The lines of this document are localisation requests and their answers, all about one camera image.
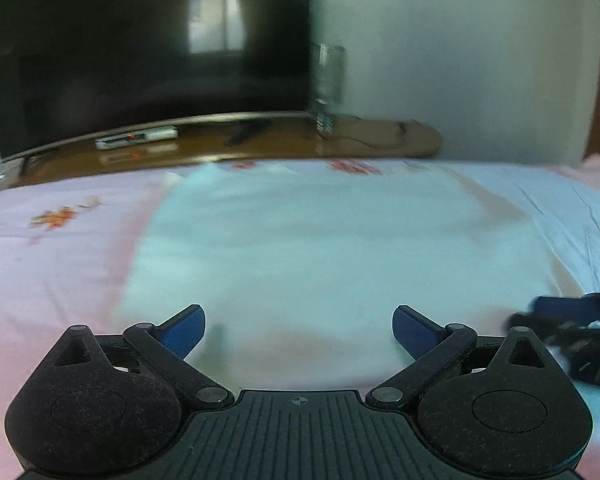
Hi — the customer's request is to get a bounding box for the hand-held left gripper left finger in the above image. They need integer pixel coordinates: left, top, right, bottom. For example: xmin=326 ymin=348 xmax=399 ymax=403
xmin=52 ymin=304 xmax=236 ymax=409

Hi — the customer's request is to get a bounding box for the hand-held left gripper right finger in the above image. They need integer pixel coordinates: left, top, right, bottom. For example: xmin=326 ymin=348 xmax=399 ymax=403
xmin=366 ymin=305 xmax=548 ymax=408

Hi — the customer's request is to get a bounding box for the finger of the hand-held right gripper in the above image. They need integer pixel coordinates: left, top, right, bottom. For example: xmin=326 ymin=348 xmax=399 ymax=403
xmin=509 ymin=312 xmax=600 ymax=347
xmin=531 ymin=285 xmax=600 ymax=320

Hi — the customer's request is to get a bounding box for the white knit sweater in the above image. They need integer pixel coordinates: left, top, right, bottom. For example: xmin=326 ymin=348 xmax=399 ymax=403
xmin=114 ymin=162 xmax=563 ymax=396

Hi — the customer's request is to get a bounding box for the pink floral bed sheet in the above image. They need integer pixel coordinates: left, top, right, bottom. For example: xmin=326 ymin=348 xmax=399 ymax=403
xmin=0 ymin=155 xmax=600 ymax=480

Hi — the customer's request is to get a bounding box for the silver set-top box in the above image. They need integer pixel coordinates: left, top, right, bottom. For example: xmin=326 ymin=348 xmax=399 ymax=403
xmin=95 ymin=127 xmax=177 ymax=151

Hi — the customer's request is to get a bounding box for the wooden television cabinet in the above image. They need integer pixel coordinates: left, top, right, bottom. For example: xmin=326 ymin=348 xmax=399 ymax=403
xmin=0 ymin=112 xmax=443 ymax=198

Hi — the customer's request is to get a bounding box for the black remote control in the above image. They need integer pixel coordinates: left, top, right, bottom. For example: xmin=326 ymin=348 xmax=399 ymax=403
xmin=225 ymin=120 xmax=273 ymax=147

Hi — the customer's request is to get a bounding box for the glass table lamp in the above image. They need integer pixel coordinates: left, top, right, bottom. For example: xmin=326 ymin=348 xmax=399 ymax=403
xmin=307 ymin=44 xmax=348 ymax=136

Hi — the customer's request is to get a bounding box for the black curved television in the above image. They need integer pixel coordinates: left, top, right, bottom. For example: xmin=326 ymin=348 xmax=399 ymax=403
xmin=0 ymin=0 xmax=315 ymax=161

